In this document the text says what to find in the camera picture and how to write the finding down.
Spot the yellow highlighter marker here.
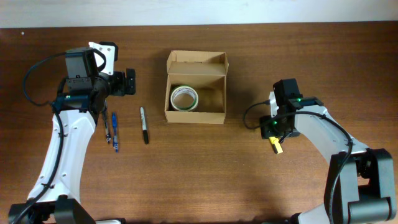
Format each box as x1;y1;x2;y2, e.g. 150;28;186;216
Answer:
269;136;283;154

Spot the green tape roll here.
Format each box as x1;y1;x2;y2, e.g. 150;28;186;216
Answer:
170;85;200;112

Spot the beige masking tape roll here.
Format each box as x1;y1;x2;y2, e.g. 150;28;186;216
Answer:
170;85;199;111

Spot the brown cardboard box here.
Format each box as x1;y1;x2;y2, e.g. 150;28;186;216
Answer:
164;50;229;124

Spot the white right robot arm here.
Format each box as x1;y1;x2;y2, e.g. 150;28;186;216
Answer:
260;78;397;223

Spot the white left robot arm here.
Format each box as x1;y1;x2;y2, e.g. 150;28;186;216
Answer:
8;42;136;223

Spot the black permanent marker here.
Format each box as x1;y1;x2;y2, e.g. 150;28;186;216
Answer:
140;107;149;144

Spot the black ballpoint pen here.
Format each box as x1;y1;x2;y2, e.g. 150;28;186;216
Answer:
101;108;111;144

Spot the blue ballpoint pen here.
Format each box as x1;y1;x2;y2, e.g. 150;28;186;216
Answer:
112;113;119;153

